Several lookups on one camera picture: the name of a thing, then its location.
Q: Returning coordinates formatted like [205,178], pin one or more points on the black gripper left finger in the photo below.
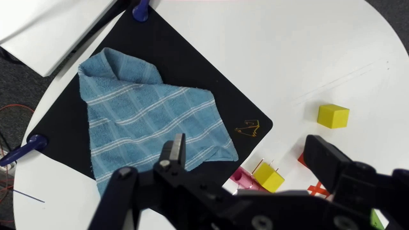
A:
[173,155]

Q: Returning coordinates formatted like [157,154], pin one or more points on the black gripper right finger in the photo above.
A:
[330,164]

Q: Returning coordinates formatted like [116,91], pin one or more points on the blue checked kitchen towel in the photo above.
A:
[141,115]

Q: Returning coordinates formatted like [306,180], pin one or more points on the yellow cube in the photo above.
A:
[332,116]
[268,177]

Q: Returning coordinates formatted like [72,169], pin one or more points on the green cube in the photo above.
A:
[377,220]

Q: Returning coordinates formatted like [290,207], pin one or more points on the yellow-green block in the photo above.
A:
[243,179]

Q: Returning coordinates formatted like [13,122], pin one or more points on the black mat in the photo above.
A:
[179,55]

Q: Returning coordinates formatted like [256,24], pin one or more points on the blue clamp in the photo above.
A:
[29,145]
[141,10]

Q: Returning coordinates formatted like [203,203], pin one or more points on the white robot mounting platform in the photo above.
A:
[42,39]

